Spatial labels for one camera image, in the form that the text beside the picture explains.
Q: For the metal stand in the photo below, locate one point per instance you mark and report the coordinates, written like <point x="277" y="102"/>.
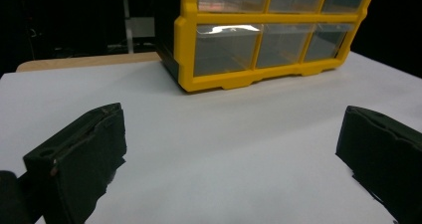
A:
<point x="140" y="27"/>

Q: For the wooden table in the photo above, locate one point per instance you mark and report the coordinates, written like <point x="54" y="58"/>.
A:
<point x="83" y="62"/>

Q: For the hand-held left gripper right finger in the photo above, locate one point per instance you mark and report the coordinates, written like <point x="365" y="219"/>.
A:
<point x="384" y="157"/>

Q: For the yellow drawer cabinet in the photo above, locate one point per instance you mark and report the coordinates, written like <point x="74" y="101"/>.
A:
<point x="187" y="51"/>

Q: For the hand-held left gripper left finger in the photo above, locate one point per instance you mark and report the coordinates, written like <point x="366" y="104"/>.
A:
<point x="83" y="157"/>

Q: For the set of clear plastic drawers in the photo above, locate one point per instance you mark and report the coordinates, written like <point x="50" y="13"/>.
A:
<point x="225" y="49"/>

